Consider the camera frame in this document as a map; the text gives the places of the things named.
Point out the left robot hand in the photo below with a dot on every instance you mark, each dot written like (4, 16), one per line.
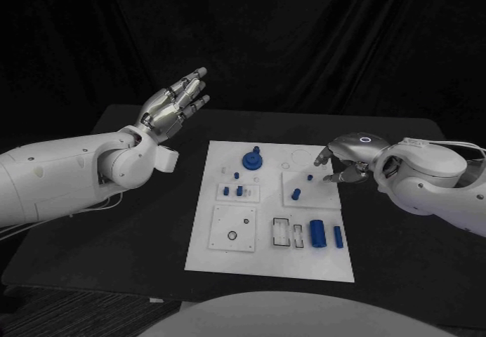
(167, 110)

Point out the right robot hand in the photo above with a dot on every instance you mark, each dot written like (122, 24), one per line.
(353, 150)

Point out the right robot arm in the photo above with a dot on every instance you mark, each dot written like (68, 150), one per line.
(433, 171)

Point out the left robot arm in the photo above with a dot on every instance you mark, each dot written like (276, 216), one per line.
(57, 173)

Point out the white task board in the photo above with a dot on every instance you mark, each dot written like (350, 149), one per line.
(266, 226)

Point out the blue gear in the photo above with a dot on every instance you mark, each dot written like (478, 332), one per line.
(252, 159)

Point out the thick blue cylinder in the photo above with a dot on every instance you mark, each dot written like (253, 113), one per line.
(318, 233)

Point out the thin blue cylinder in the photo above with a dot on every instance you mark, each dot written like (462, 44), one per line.
(338, 237)

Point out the blue plug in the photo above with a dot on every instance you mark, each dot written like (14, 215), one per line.
(240, 190)
(227, 191)

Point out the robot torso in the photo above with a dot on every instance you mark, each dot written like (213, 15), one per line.
(296, 316)

